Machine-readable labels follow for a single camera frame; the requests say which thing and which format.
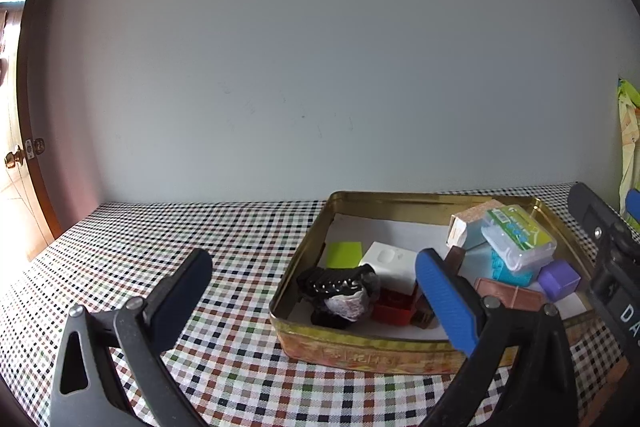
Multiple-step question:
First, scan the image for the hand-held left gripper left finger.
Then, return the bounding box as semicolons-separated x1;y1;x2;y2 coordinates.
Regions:
50;248;213;427

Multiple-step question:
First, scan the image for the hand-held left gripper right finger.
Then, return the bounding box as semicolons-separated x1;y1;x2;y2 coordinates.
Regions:
415;248;581;427

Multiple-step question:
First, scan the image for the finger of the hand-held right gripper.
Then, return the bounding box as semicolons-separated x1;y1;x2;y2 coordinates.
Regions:
622;188;640;233
567;182;628;258

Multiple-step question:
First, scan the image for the brown and gold small box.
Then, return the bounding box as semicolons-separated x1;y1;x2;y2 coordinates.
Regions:
412;292;438;330

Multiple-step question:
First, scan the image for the dark brown wooden block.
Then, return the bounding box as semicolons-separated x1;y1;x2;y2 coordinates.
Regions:
446;246;467;280

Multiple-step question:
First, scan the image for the light blue box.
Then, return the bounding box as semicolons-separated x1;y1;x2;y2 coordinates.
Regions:
460;241;496;280

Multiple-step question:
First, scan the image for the red small box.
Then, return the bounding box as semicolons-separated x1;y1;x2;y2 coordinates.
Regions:
371;288;416;325

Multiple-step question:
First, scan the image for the pinkish brown box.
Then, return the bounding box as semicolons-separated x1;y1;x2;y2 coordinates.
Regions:
474;278;547;309

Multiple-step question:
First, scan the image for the teal plastic box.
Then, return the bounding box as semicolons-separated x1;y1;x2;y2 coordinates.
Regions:
491;251;537;286

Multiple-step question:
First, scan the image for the purple cube box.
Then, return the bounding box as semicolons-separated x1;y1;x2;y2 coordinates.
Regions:
537;258;582;303

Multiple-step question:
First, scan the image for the clear green-label floss box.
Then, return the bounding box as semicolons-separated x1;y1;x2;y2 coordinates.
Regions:
481;204;557;272

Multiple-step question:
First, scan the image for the white charger adapter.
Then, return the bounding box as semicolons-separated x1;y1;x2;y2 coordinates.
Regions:
358;241;420;295

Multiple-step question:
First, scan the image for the tan and teal carton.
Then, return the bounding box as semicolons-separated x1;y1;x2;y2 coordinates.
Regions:
447;206;505;250

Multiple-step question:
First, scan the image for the gold metal tin box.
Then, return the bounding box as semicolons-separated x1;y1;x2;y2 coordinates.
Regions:
269;191;626;375

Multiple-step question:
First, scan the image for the lime green small box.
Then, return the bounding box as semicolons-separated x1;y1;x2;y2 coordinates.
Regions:
326;241;363;269

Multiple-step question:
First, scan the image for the bagged black cable bundle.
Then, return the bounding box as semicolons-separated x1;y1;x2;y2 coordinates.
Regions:
296;264;382;330

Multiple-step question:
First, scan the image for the green yellow printed cloth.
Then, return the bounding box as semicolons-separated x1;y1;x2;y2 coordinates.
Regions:
617;78;640;228

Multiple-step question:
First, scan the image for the checkered tablecloth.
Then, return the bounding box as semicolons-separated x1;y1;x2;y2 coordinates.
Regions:
0;183;640;427

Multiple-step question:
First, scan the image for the brown wooden door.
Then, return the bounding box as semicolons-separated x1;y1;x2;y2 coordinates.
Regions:
0;0;61;263

